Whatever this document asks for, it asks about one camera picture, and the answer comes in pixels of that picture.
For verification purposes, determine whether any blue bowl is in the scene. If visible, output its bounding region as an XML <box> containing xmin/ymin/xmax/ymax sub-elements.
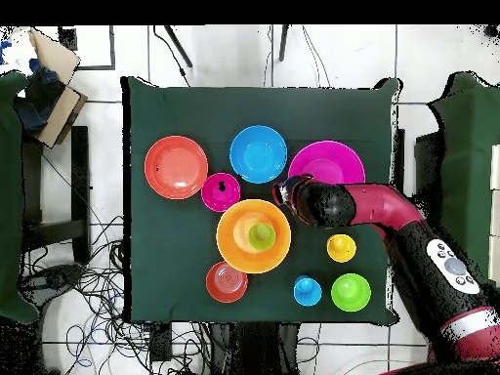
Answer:
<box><xmin>229</xmin><ymin>125</ymin><xmax>289</xmax><ymax>185</ymax></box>

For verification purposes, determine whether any green cup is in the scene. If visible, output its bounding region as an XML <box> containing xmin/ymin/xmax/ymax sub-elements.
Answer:
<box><xmin>247</xmin><ymin>222</ymin><xmax>277</xmax><ymax>252</ymax></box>

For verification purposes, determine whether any large magenta bowl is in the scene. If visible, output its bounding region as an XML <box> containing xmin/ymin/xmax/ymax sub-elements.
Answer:
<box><xmin>287</xmin><ymin>140</ymin><xmax>367</xmax><ymax>186</ymax></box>

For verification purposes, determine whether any large orange bowl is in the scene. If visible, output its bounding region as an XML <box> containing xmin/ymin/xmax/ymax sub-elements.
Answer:
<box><xmin>215</xmin><ymin>198</ymin><xmax>293</xmax><ymax>275</ymax></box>

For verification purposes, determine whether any small red-orange bowl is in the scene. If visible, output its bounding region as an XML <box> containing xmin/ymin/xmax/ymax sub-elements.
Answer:
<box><xmin>205</xmin><ymin>260</ymin><xmax>249</xmax><ymax>305</ymax></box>

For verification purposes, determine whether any small crimson bowl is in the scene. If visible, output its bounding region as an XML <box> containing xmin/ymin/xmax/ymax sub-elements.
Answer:
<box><xmin>200</xmin><ymin>172</ymin><xmax>242</xmax><ymax>214</ymax></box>

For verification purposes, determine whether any yellow cup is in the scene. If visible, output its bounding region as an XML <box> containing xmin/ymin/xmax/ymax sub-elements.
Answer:
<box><xmin>326</xmin><ymin>233</ymin><xmax>357</xmax><ymax>264</ymax></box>

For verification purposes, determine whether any blue cup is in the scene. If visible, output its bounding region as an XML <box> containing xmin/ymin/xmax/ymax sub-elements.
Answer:
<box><xmin>293</xmin><ymin>274</ymin><xmax>323</xmax><ymax>309</ymax></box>

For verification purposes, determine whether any wide red-orange bowl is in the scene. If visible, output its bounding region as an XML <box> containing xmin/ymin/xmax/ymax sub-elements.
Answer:
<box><xmin>144</xmin><ymin>135</ymin><xmax>209</xmax><ymax>201</ymax></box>

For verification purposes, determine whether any dark green tablecloth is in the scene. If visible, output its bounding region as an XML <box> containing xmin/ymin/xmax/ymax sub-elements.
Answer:
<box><xmin>121</xmin><ymin>75</ymin><xmax>400</xmax><ymax>325</ymax></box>

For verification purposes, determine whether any green bowl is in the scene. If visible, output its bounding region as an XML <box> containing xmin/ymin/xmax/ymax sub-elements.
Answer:
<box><xmin>330</xmin><ymin>272</ymin><xmax>372</xmax><ymax>313</ymax></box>

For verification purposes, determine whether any black tripod leg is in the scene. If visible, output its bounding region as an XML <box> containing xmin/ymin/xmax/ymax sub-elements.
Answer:
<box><xmin>163</xmin><ymin>24</ymin><xmax>194</xmax><ymax>68</ymax></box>
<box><xmin>277</xmin><ymin>24</ymin><xmax>291</xmax><ymax>63</ymax></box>

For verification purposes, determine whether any black cabinet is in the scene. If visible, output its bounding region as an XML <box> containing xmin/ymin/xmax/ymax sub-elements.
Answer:
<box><xmin>413</xmin><ymin>131</ymin><xmax>444</xmax><ymax>200</ymax></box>

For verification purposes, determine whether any dark green side cloth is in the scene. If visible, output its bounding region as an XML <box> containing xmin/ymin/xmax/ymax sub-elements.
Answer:
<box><xmin>0</xmin><ymin>70</ymin><xmax>40</xmax><ymax>325</ymax></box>
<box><xmin>427</xmin><ymin>70</ymin><xmax>500</xmax><ymax>282</ymax></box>

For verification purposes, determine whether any dark blue cloth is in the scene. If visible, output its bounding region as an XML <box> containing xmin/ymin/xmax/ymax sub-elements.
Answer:
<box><xmin>14</xmin><ymin>58</ymin><xmax>65</xmax><ymax>134</ymax></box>

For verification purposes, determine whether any cardboard box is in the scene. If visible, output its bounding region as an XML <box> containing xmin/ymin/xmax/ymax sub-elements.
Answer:
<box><xmin>15</xmin><ymin>27</ymin><xmax>89</xmax><ymax>150</ymax></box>

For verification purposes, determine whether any black stool frame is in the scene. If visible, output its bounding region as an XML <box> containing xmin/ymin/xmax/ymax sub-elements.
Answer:
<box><xmin>21</xmin><ymin>125</ymin><xmax>92</xmax><ymax>265</ymax></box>

